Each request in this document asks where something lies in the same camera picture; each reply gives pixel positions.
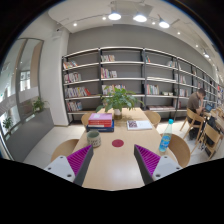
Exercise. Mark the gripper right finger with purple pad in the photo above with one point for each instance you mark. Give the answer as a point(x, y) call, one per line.
point(152, 166)

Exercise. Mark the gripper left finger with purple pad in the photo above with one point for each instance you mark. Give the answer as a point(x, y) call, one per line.
point(74, 167)

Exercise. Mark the clear water bottle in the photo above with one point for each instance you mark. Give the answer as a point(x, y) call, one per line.
point(166, 137)

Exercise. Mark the wooden chair front left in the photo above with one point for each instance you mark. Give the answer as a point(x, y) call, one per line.
point(64, 149)

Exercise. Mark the wooden chair front right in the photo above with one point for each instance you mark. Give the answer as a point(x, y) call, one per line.
point(178, 150)

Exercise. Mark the green patterned ceramic cup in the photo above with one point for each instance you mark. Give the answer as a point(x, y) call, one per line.
point(94, 138)

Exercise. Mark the long wooden table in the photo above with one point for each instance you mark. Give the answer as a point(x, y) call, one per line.
point(116, 168)

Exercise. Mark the round red coaster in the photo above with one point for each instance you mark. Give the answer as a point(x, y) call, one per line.
point(117, 143)

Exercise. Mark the open magazine on table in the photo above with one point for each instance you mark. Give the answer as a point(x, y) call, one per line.
point(139, 125)

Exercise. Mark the wooden chair back left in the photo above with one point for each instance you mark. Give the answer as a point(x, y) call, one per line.
point(85, 118)

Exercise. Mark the wooden chair back right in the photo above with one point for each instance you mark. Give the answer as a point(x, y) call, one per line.
point(154, 117)

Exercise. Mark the dark blue bottom book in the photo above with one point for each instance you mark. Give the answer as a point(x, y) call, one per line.
point(101, 128)

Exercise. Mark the red middle book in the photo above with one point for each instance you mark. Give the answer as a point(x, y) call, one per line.
point(106, 123)

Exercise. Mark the pink top book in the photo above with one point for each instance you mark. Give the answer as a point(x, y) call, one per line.
point(100, 116)

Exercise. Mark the wooden chair under person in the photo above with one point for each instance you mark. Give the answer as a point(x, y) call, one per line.
point(194, 120)

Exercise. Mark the wooden chair far right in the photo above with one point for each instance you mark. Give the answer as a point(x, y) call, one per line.
point(210, 138)

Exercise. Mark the seated person in brown shirt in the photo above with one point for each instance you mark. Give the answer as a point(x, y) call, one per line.
point(195, 104)

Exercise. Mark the potted plant by window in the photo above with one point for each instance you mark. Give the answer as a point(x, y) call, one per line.
point(38, 105)

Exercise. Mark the potted green plant on table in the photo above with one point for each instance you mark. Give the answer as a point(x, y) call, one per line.
point(118, 99)

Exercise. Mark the laptop on far table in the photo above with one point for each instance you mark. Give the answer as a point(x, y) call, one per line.
point(208, 107)

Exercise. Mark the potted plant lower left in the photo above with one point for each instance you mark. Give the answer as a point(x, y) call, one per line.
point(8, 123)

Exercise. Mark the large grey bookshelf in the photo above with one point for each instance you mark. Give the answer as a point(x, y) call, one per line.
point(162, 82)

